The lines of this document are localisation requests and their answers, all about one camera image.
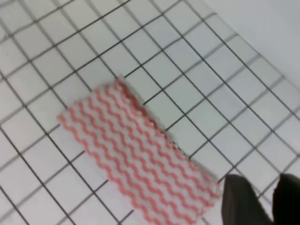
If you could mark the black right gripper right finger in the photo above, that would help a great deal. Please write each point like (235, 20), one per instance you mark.
(286, 200)

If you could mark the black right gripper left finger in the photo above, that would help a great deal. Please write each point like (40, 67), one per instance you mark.
(240, 205)

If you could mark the pink wavy striped towel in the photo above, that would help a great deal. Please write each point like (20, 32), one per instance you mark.
(125, 139)

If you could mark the white grid tablecloth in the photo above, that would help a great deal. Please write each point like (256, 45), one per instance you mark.
(222, 102)

